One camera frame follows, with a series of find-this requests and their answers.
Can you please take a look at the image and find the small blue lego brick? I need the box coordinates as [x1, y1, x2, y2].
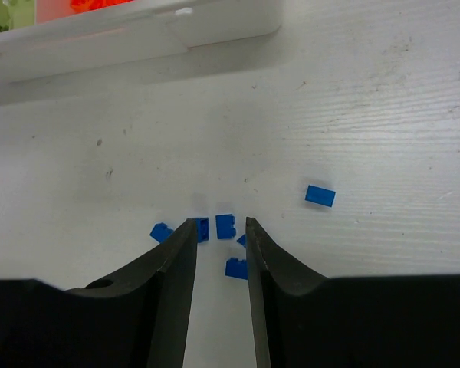
[195, 218, 209, 243]
[215, 214, 236, 240]
[237, 234, 246, 248]
[304, 185, 336, 208]
[225, 258, 248, 280]
[149, 222, 173, 244]

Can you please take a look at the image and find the orange round lego piece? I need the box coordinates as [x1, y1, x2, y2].
[70, 0, 131, 14]

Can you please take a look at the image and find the white three-compartment tray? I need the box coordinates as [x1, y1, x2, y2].
[0, 1, 284, 105]

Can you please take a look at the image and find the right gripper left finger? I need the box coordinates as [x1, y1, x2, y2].
[0, 219, 197, 367]

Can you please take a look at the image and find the green lego brick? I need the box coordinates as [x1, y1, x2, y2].
[0, 0, 36, 32]

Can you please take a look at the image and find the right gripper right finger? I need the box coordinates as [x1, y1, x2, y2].
[246, 218, 460, 367]

